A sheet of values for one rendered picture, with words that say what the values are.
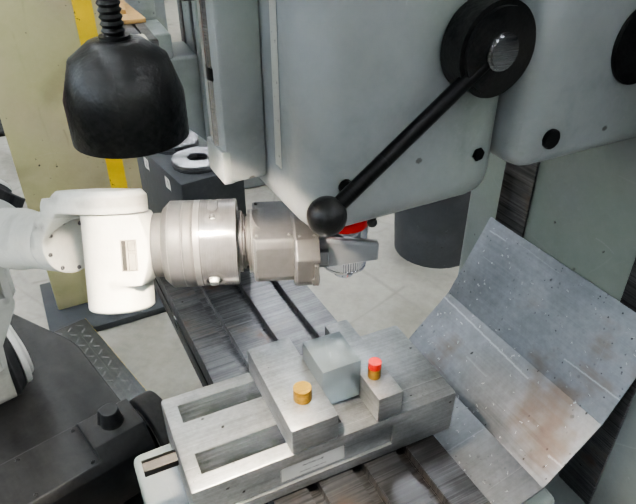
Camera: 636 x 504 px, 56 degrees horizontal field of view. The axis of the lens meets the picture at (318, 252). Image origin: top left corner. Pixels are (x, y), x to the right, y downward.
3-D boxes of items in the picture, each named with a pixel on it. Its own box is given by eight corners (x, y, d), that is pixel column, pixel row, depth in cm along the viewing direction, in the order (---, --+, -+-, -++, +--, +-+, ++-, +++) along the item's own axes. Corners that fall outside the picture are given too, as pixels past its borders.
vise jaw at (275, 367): (292, 455, 69) (291, 432, 67) (248, 371, 80) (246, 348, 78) (338, 437, 71) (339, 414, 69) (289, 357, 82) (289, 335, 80)
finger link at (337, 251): (376, 260, 62) (316, 263, 61) (378, 234, 60) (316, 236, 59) (378, 269, 60) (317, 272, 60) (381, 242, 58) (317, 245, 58)
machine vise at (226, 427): (198, 532, 69) (186, 471, 62) (167, 436, 80) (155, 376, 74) (450, 428, 81) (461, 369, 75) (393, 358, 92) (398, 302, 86)
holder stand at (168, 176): (193, 275, 111) (179, 177, 100) (148, 225, 126) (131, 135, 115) (250, 254, 116) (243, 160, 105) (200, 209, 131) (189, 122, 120)
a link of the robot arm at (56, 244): (105, 192, 55) (23, 191, 62) (114, 287, 56) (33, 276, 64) (160, 187, 60) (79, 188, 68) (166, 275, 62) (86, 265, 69)
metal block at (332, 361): (322, 408, 74) (322, 373, 71) (303, 376, 79) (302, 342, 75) (359, 394, 76) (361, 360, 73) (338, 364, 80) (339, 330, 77)
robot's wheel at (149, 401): (135, 442, 144) (120, 383, 133) (154, 432, 146) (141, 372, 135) (177, 499, 131) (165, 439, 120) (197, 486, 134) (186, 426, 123)
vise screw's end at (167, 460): (146, 480, 70) (143, 469, 69) (143, 468, 71) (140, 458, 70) (179, 467, 72) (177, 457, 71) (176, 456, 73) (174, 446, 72)
